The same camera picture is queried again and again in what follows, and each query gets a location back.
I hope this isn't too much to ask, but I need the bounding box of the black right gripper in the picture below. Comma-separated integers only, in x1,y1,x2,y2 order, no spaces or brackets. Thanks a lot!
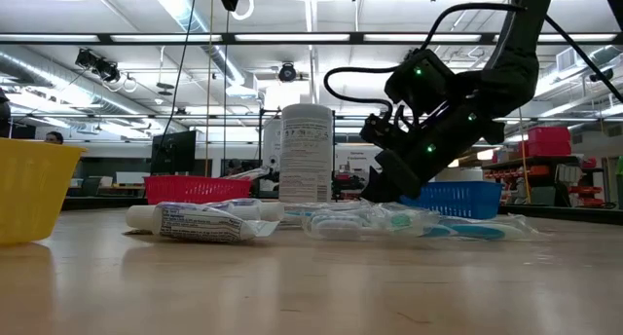
358,49,507,204

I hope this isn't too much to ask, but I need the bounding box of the plain white toothbrush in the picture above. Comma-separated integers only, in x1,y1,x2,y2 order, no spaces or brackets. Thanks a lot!
304,198,390,229

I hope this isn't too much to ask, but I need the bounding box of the toothbrush with blue striped grip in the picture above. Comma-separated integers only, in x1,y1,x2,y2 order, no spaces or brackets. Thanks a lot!
304,212,551,242

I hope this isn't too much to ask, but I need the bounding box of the travel toothpaste tube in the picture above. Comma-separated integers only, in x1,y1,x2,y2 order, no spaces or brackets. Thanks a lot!
125,201,281,244

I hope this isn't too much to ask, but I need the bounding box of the long overhead light bar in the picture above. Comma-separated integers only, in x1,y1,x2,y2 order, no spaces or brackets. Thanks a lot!
0,31,619,47

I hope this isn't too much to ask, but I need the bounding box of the white wipes canister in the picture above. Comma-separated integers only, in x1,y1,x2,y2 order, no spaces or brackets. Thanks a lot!
278,103,335,204

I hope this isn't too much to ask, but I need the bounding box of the blue plastic basket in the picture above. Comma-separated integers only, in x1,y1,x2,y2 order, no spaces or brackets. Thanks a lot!
397,180,503,221

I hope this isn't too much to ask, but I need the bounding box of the dark shelf unit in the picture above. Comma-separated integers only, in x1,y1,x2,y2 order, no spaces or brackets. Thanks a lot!
481,154,623,209

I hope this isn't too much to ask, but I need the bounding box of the black computer monitor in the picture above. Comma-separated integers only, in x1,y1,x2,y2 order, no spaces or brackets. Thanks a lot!
150,130,198,175

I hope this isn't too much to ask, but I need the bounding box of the red storage bin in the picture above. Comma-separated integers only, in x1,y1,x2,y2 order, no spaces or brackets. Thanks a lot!
525,126,572,158

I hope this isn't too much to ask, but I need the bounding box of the red plastic basket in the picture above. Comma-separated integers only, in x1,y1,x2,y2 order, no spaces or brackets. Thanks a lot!
143,174,253,205

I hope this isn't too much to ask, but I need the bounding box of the yellow plastic basket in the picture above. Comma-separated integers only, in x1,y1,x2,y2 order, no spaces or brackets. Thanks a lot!
0,137,89,246

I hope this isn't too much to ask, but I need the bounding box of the white cable ring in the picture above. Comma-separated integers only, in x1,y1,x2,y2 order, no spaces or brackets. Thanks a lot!
228,0,255,21

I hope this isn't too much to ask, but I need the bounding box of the silver air duct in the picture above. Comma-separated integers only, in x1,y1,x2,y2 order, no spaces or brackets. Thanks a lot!
145,0,259,100

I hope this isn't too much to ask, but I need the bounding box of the hanging black cable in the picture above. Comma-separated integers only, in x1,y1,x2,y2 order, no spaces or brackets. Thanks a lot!
159,0,200,137

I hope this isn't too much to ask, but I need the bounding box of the black ceiling camera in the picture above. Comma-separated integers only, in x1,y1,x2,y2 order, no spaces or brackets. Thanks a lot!
74,47,122,84
277,61,298,83

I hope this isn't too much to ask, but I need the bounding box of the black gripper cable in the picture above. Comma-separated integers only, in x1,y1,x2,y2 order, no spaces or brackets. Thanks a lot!
322,2,528,120

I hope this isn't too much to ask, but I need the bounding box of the yellow hanging cord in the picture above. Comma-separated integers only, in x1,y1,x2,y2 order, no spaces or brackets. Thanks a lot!
515,108,532,205

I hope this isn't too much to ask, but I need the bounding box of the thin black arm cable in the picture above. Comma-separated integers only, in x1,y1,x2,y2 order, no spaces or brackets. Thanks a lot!
543,13,623,103

